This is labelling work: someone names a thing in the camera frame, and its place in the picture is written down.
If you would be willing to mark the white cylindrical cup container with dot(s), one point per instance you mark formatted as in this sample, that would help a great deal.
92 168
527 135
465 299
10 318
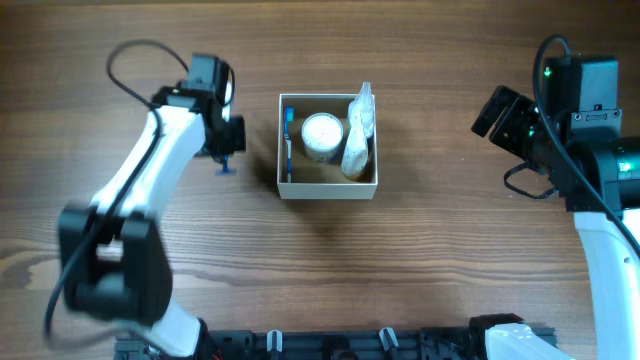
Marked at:
322 134

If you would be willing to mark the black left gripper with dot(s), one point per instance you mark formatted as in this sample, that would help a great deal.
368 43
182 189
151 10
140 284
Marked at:
237 145

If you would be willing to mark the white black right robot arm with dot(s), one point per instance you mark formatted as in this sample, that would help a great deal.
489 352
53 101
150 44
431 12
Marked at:
580 95

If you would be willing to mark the blue disposable razor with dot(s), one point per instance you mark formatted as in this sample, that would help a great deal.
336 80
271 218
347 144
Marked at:
225 169

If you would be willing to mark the white printed tube bottle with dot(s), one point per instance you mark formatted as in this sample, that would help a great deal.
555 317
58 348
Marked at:
356 153

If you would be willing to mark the blue white toothbrush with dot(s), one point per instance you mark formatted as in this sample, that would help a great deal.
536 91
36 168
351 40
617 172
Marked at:
288 118

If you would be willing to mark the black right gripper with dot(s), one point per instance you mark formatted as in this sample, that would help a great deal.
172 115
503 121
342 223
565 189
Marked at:
517 108

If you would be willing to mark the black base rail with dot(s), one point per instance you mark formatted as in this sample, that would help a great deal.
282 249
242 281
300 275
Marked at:
424 344

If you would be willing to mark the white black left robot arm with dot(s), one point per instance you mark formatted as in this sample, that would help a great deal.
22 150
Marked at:
114 266

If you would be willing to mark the open cardboard box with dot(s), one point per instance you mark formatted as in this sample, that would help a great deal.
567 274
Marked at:
313 180

